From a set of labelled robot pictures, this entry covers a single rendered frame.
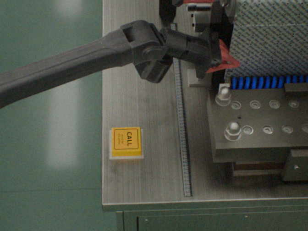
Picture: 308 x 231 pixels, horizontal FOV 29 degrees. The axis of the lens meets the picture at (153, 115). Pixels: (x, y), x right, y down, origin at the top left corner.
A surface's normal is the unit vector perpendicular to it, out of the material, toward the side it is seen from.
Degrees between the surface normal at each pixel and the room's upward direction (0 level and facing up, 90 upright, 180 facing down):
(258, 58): 91
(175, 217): 90
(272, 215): 90
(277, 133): 0
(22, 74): 4
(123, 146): 0
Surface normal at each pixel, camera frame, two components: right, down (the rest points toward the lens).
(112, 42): -0.06, -0.57
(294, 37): 0.04, 0.83
